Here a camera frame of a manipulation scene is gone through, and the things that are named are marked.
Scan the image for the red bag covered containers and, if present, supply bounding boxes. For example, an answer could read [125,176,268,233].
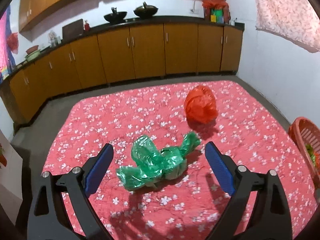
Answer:
[202,0,231,24]

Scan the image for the red floral tablecloth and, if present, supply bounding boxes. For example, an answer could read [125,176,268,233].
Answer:
[43,81,317,239]

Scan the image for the stacked bowls on counter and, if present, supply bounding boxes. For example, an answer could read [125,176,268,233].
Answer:
[25,45,41,62]

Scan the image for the glass jar on counter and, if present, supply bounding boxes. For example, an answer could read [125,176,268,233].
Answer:
[48,30,62,48]

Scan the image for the black wok with handle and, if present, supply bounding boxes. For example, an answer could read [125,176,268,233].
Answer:
[104,7,127,24]

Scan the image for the dark cutting board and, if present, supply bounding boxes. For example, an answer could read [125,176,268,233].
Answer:
[62,19,84,41]

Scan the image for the green plastic bag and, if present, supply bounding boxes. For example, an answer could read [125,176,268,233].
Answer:
[116,132,200,191]

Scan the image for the pink blue window curtain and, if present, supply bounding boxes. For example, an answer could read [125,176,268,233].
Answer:
[0,5,15,82]

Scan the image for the black wok with lid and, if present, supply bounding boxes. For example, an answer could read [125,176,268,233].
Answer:
[133,2,158,19]

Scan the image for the white cabinet with flowers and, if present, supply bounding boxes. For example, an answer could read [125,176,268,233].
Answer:
[1,132,23,225]

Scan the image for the small orange plastic bag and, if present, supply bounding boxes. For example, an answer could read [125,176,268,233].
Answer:
[184,85,218,124]

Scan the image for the red bag hanging on wall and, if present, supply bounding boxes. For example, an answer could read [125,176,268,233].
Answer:
[7,32,19,54]

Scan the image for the wall power socket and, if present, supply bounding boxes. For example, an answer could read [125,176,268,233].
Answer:
[190,9,199,15]

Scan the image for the lower wooden kitchen cabinets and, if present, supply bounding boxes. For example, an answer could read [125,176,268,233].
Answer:
[1,16,245,129]

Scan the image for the yellow-green plastic bag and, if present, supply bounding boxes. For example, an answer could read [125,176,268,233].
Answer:
[305,144,316,167]

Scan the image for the red bottle on counter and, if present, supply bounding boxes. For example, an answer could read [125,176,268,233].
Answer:
[84,20,90,31]

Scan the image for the pink floral hanging cloth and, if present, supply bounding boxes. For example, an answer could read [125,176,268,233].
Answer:
[255,0,319,53]

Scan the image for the red plastic basket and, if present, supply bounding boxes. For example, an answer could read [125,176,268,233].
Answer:
[288,117,319,188]

